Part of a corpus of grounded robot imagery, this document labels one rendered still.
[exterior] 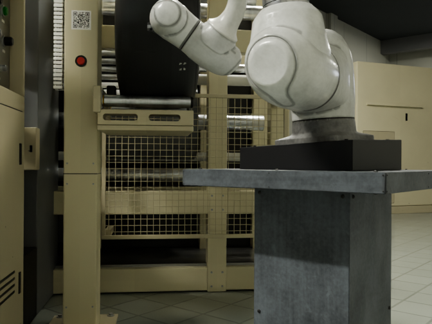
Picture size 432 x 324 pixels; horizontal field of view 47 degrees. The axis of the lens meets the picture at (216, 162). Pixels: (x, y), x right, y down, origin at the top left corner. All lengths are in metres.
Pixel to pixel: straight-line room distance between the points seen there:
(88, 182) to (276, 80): 1.19
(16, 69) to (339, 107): 1.19
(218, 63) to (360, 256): 0.66
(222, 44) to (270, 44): 0.45
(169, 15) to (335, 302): 0.84
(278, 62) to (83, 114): 1.18
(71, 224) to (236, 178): 1.06
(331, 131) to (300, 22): 0.29
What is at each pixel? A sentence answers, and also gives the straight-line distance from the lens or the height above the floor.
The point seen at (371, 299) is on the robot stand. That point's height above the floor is 0.35.
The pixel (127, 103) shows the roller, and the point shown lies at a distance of 1.95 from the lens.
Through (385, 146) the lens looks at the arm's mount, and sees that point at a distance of 1.27.
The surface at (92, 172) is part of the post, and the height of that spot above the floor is 0.62.
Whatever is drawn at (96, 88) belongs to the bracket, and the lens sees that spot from 1.92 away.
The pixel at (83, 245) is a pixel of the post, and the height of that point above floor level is 0.34.
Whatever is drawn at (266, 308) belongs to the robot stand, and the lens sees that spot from 1.27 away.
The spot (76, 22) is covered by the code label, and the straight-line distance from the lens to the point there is 2.10.
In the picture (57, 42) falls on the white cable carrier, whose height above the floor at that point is 1.13.
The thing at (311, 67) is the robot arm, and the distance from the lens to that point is 1.02.
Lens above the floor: 0.66
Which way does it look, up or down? level
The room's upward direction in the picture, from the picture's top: straight up
